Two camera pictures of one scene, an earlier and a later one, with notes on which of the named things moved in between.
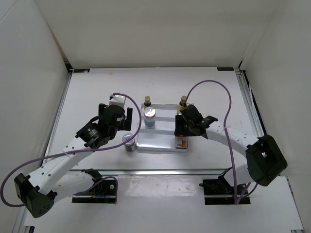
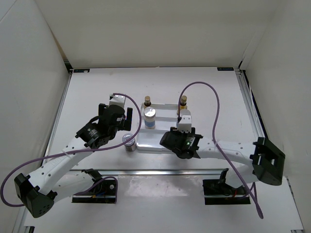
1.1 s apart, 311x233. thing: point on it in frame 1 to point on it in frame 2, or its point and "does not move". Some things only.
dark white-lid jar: x=130 y=145 does not move
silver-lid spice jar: x=149 y=113 does not move
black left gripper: x=126 y=123 does not move
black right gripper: x=179 y=121 to x=175 y=131
